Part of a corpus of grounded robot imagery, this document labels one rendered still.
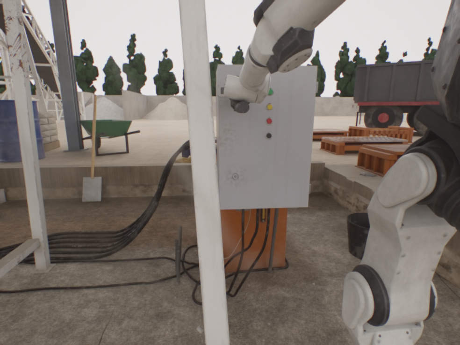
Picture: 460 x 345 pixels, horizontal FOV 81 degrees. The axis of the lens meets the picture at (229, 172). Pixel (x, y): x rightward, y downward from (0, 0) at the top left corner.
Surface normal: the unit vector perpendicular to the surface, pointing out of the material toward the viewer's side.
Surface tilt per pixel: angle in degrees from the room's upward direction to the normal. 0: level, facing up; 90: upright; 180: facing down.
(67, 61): 90
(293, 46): 138
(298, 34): 105
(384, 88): 90
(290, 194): 90
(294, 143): 90
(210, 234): 81
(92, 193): 70
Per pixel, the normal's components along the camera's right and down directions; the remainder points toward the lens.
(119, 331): 0.00, -0.97
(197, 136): 0.08, 0.06
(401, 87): -0.47, 0.20
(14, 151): 0.30, 0.22
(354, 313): -0.99, 0.03
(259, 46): -0.75, 0.36
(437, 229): 0.13, 0.34
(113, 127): 0.59, 0.51
